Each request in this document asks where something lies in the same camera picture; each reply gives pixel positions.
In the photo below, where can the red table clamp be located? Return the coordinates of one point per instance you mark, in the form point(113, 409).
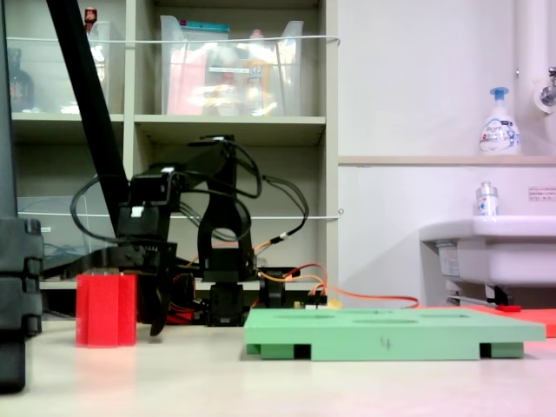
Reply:
point(182, 319)

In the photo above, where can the wide clear plastic bin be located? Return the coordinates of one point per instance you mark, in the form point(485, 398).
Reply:
point(195, 87)

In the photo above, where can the green shape sorting board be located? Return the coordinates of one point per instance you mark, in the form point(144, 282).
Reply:
point(391, 334)

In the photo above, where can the small clear bottle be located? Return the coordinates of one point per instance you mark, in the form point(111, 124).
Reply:
point(486, 204)

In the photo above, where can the narrow clear plastic bin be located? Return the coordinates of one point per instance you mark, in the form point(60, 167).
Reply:
point(104, 56)

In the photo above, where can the thin black tripod strut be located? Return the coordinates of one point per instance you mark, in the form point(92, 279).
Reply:
point(78, 263)

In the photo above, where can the white soap pump bottle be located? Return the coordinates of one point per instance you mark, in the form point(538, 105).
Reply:
point(499, 134)

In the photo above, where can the metal faucet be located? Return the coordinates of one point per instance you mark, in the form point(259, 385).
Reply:
point(548, 93)

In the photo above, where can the low clear plastic bin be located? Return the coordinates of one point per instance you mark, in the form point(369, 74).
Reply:
point(52, 234)

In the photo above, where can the white sink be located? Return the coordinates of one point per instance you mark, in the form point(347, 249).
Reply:
point(499, 252)

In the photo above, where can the yellow bottle pink cap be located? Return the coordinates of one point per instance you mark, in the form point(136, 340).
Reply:
point(256, 69)

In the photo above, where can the red cross columnar block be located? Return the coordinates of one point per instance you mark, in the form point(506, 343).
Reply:
point(106, 313)

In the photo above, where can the notched black tripod leg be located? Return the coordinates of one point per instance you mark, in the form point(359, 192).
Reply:
point(19, 282)

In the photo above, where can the beige shelf unit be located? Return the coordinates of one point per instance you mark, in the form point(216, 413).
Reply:
point(130, 87)

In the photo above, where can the thick black tripod leg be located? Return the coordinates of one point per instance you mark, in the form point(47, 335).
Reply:
point(87, 87)

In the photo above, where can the white wall sign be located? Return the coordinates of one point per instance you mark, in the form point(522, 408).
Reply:
point(542, 193)

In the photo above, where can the dark round bottle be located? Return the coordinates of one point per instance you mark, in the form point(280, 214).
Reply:
point(19, 87)

